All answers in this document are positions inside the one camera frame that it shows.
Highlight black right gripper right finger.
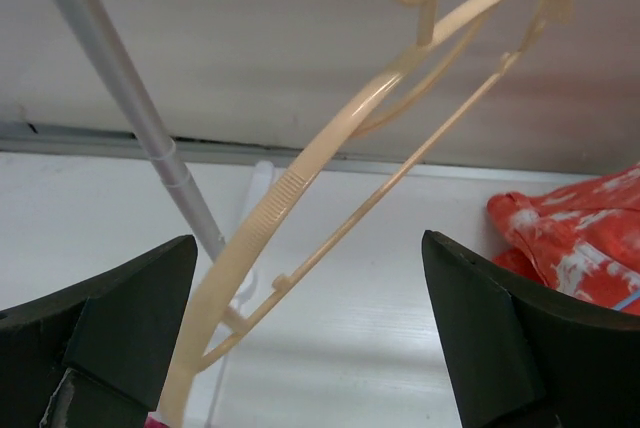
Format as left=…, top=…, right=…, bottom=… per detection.
left=422, top=231, right=639, bottom=427

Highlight beige wooden hanger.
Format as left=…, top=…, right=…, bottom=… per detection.
left=158, top=0, right=573, bottom=427

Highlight pink camouflage trousers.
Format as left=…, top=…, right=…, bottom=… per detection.
left=143, top=412, right=169, bottom=428

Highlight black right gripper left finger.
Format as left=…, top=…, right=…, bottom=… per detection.
left=1, top=235, right=198, bottom=427

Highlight aluminium table edge rail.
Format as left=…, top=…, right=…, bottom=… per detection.
left=0, top=120, right=616, bottom=184

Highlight orange white cloth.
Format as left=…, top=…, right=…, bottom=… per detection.
left=486, top=165, right=639, bottom=315

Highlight white clothes rack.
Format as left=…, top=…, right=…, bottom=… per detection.
left=37, top=0, right=277, bottom=428

